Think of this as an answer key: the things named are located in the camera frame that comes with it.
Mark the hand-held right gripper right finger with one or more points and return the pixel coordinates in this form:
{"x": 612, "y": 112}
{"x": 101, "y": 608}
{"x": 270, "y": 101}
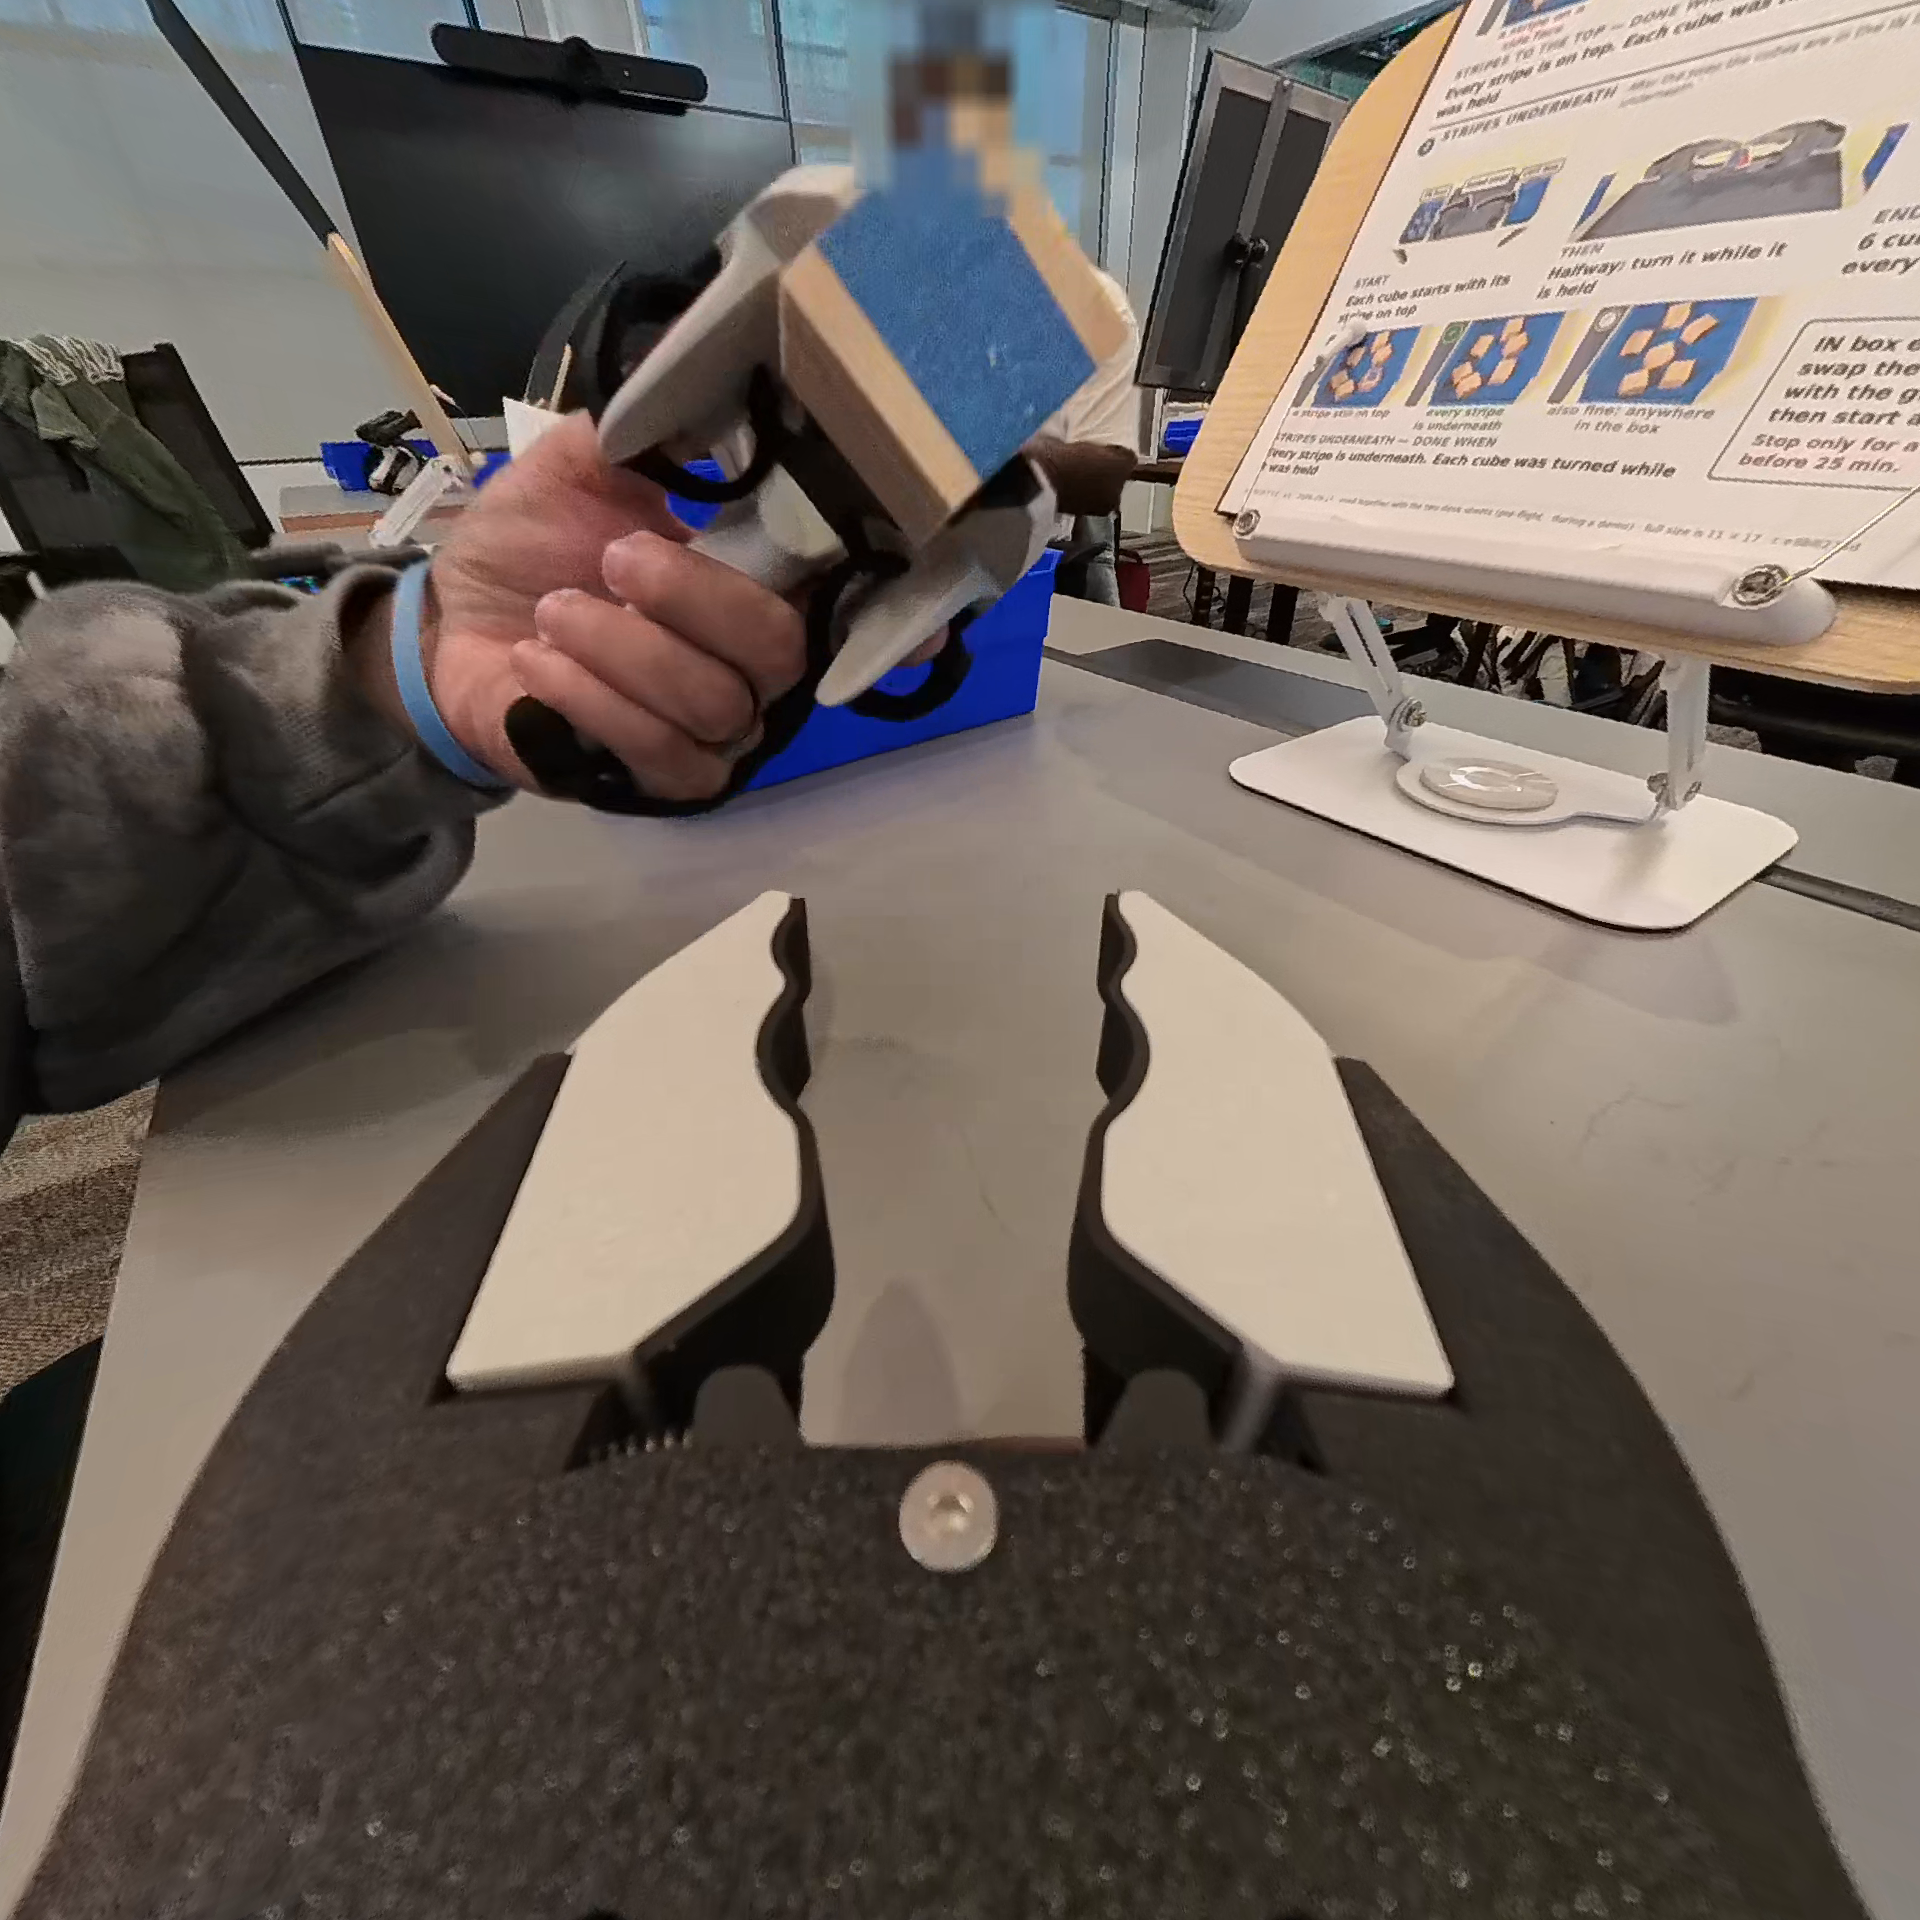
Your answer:
{"x": 1261, "y": 1200}

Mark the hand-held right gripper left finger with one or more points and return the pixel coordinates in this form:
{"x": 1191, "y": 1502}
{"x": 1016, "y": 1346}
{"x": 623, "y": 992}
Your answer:
{"x": 646, "y": 1184}

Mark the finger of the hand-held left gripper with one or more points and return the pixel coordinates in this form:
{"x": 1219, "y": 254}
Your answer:
{"x": 720, "y": 330}
{"x": 932, "y": 586}

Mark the blue plastic bin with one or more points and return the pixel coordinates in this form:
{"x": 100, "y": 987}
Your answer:
{"x": 974, "y": 660}

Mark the wooden cube with blue stripe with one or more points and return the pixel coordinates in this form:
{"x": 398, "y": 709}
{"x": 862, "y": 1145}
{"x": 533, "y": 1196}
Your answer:
{"x": 945, "y": 345}

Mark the person's left forearm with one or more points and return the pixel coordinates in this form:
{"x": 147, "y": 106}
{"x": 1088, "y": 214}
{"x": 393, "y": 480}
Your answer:
{"x": 181, "y": 838}

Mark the person's left hand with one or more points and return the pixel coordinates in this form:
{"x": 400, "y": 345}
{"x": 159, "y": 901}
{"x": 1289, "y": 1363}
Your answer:
{"x": 599, "y": 629}

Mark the large black screen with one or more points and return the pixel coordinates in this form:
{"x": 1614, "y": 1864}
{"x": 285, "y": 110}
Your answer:
{"x": 451, "y": 225}

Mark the black webcam bar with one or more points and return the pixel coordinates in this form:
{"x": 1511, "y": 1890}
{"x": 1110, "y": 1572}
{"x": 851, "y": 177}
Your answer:
{"x": 569, "y": 62}

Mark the wooden pole with black end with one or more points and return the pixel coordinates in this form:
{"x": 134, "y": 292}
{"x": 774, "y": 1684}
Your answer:
{"x": 375, "y": 323}

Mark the wood and white document stand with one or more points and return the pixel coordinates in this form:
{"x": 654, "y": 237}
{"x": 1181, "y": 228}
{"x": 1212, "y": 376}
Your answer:
{"x": 1307, "y": 376}

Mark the blue wristband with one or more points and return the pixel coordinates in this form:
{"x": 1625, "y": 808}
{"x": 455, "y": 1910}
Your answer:
{"x": 413, "y": 675}

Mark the black computer monitor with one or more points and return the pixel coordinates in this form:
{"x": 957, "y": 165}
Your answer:
{"x": 1230, "y": 225}

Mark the black office chair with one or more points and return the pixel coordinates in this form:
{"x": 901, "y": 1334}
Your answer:
{"x": 196, "y": 451}

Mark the green jacket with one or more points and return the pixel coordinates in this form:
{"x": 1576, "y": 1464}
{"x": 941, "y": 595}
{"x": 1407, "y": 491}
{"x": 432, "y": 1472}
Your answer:
{"x": 76, "y": 434}

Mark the person's legs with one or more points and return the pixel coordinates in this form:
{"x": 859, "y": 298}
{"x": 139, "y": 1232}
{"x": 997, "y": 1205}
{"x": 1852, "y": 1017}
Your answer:
{"x": 38, "y": 1530}

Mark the printed instruction sheet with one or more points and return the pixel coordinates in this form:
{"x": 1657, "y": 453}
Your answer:
{"x": 1576, "y": 225}

